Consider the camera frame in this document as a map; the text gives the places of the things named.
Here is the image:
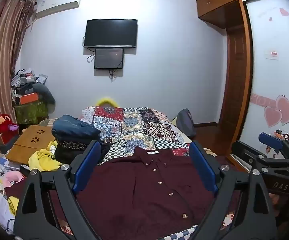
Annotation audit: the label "white sliding door with hearts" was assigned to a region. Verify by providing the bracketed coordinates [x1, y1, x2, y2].
[239, 0, 289, 172]

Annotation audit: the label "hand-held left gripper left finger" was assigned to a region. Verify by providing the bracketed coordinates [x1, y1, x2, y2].
[13, 141, 101, 240]

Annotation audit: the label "black wall television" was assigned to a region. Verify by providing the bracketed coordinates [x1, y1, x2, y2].
[84, 19, 138, 48]

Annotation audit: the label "dark patterned cloth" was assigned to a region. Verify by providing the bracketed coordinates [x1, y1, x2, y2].
[55, 140, 96, 166]

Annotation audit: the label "grey neck pillow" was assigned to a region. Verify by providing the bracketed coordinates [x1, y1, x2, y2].
[32, 82, 56, 113]

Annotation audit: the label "pile of clutter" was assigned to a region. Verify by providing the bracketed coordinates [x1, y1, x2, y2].
[11, 68, 48, 98]

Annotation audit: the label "pink cloth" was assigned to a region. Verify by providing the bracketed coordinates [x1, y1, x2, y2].
[3, 171, 25, 188]

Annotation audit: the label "white air conditioner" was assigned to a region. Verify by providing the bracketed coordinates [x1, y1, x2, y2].
[35, 0, 82, 19]

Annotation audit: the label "green patterned cloth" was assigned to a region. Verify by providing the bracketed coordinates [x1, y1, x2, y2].
[15, 101, 49, 125]

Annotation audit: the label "wooden wardrobe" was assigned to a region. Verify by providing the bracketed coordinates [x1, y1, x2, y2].
[196, 0, 282, 29]

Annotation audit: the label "grey purple backpack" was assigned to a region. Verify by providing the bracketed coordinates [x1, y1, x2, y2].
[176, 108, 197, 138]

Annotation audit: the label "wooden room door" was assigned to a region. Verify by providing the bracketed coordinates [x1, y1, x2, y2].
[219, 26, 251, 130]

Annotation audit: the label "maroon button shirt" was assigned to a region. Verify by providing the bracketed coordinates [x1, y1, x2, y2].
[6, 146, 235, 240]

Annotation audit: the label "wooden lap desk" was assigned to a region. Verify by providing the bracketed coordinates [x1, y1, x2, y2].
[6, 125, 57, 166]

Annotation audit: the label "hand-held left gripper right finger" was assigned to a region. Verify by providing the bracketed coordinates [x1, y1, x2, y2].
[189, 141, 277, 240]

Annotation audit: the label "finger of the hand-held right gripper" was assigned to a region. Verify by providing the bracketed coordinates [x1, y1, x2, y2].
[259, 132, 289, 156]
[231, 141, 289, 173]

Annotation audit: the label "folded blue jeans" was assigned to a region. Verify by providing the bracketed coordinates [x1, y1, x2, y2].
[52, 115, 101, 143]

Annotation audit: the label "red plush toy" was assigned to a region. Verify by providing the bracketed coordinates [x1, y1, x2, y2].
[0, 114, 19, 143]

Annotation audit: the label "small black wall monitor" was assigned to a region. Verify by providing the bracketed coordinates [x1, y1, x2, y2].
[94, 47, 124, 70]

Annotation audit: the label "beige floral blanket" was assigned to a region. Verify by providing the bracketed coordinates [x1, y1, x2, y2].
[221, 209, 236, 232]

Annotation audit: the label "yellow printed shirt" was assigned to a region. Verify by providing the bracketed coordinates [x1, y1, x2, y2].
[29, 141, 64, 172]

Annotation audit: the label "orange box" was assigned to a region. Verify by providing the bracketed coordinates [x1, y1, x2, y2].
[20, 92, 39, 105]

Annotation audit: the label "striped brown curtain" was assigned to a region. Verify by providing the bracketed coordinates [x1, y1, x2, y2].
[0, 0, 36, 155]

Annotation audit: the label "yellow round cushion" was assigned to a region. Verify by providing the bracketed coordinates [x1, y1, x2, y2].
[96, 96, 120, 108]

